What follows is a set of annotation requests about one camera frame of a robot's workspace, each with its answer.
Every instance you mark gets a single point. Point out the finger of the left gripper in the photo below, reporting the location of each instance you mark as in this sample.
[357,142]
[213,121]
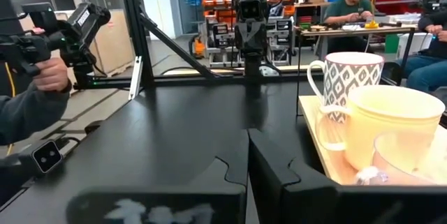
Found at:
[257,67]
[248,67]

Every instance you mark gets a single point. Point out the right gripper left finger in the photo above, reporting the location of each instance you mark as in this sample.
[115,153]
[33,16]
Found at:
[230,171]

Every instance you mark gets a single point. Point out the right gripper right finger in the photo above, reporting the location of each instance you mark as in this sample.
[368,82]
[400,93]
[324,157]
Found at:
[276,189]

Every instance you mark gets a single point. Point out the grey patterned white mug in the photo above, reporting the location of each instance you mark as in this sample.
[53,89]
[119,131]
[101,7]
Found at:
[349,77]

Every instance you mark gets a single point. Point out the large peach mug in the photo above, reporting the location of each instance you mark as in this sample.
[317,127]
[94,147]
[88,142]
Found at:
[384,123]

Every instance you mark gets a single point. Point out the person's forearm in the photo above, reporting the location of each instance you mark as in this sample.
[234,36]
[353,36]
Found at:
[28,112]

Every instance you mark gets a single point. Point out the storage rack with orange bins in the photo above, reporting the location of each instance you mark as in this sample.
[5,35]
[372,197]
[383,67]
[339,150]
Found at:
[216,14]

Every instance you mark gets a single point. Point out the wooden cutting board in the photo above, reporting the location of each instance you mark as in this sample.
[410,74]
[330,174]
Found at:
[321,140]

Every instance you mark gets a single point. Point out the person at work table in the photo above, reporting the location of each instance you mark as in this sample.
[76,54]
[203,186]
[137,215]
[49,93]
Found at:
[347,7]

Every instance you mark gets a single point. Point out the wooden work table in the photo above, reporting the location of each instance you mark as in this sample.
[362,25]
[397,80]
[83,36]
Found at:
[356,31]

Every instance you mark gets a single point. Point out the green bin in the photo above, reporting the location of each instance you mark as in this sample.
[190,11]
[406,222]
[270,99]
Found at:
[392,43]

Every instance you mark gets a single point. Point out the plywood crate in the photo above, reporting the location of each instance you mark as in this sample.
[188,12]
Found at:
[111,42]

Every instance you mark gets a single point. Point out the seated person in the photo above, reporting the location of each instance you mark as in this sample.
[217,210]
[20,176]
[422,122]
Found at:
[426,60]

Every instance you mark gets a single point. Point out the person's hand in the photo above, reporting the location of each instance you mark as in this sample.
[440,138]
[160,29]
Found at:
[52,74]

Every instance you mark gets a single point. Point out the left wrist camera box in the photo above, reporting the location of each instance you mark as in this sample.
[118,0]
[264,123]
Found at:
[250,7]

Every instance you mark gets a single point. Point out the black metal shelf frame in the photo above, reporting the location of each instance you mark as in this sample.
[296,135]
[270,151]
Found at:
[298,70]

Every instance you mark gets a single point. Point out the black table frame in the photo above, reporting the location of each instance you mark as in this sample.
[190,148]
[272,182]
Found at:
[139,25]

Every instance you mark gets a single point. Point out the white metal bracket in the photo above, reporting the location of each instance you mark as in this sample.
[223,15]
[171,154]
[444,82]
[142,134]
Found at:
[135,77]

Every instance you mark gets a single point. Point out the table-level camera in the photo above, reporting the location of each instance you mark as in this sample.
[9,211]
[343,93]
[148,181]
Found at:
[47,156]

